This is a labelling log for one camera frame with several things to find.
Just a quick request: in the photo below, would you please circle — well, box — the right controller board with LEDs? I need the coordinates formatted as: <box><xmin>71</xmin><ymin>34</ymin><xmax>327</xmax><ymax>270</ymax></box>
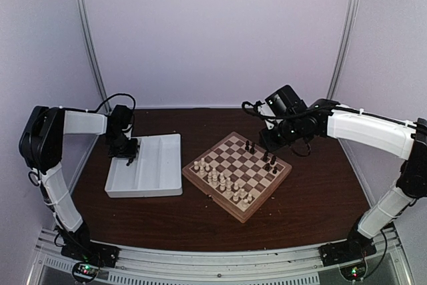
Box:
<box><xmin>340</xmin><ymin>261</ymin><xmax>367</xmax><ymax>282</ymax></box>

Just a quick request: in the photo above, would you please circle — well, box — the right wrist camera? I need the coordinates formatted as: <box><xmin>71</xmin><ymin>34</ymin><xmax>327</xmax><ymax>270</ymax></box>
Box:
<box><xmin>255</xmin><ymin>101</ymin><xmax>278</xmax><ymax>130</ymax></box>

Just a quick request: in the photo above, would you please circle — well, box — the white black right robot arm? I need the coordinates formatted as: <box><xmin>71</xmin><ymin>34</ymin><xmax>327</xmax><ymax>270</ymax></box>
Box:
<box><xmin>254</xmin><ymin>85</ymin><xmax>426</xmax><ymax>260</ymax></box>

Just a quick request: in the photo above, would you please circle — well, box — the white plastic sorting tray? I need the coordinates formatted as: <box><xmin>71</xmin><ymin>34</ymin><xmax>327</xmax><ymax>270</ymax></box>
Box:
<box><xmin>104</xmin><ymin>133</ymin><xmax>183</xmax><ymax>198</ymax></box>

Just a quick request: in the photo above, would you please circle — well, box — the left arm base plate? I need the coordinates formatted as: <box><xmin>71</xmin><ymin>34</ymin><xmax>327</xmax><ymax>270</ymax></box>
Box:
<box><xmin>61</xmin><ymin>242</ymin><xmax>120</xmax><ymax>268</ymax></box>

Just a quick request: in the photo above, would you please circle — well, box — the aluminium right corner post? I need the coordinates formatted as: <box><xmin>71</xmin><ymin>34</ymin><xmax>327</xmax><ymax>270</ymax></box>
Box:
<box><xmin>326</xmin><ymin>0</ymin><xmax>360</xmax><ymax>99</ymax></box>

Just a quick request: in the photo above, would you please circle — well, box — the left controller board with LEDs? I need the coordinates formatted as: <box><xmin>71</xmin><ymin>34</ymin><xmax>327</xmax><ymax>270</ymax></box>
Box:
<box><xmin>71</xmin><ymin>262</ymin><xmax>100</xmax><ymax>283</ymax></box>

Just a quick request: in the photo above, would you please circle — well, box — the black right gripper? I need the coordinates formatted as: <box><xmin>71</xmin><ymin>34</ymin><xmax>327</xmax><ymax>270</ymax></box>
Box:
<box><xmin>259</xmin><ymin>117</ymin><xmax>302</xmax><ymax>153</ymax></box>

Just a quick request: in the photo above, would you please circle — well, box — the wooden chess board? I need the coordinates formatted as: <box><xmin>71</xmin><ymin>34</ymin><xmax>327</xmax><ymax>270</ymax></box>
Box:
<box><xmin>182</xmin><ymin>132</ymin><xmax>292</xmax><ymax>223</ymax></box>

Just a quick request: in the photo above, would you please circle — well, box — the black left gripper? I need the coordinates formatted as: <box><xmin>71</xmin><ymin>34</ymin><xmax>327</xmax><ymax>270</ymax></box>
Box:
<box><xmin>106</xmin><ymin>132</ymin><xmax>138</xmax><ymax>159</ymax></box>

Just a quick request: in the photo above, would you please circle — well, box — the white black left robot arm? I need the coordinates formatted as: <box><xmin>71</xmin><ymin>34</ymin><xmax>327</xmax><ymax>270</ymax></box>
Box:
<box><xmin>19</xmin><ymin>105</ymin><xmax>139</xmax><ymax>261</ymax></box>

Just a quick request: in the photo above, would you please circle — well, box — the aluminium front frame rail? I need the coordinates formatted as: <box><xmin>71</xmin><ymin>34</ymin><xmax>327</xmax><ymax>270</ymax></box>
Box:
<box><xmin>26</xmin><ymin>221</ymin><xmax>406</xmax><ymax>285</ymax></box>

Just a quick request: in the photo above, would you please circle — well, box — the controller board with leds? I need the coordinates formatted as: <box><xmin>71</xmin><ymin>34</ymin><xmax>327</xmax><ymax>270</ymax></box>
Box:
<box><xmin>71</xmin><ymin>262</ymin><xmax>100</xmax><ymax>283</ymax></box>
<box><xmin>340</xmin><ymin>261</ymin><xmax>367</xmax><ymax>282</ymax></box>

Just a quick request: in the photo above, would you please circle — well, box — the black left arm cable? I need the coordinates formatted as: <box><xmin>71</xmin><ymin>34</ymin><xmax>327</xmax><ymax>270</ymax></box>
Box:
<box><xmin>95</xmin><ymin>93</ymin><xmax>137</xmax><ymax>122</ymax></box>

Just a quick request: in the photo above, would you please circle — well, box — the aluminium left corner post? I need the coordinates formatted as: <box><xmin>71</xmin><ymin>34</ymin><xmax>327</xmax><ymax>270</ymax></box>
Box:
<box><xmin>76</xmin><ymin>0</ymin><xmax>107</xmax><ymax>101</ymax></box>

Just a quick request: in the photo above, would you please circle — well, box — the white chess pieces group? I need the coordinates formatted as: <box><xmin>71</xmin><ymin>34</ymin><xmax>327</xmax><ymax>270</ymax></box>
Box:
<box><xmin>189</xmin><ymin>156</ymin><xmax>259</xmax><ymax>212</ymax></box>

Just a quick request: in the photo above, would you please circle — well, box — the aluminium corner post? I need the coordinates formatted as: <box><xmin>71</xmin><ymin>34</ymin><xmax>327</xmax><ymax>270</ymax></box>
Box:
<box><xmin>76</xmin><ymin>0</ymin><xmax>107</xmax><ymax>101</ymax></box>
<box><xmin>326</xmin><ymin>0</ymin><xmax>360</xmax><ymax>99</ymax></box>

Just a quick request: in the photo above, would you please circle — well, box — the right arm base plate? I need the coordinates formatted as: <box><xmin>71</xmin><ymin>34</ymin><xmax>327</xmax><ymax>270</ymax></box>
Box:
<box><xmin>319</xmin><ymin>240</ymin><xmax>377</xmax><ymax>266</ymax></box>

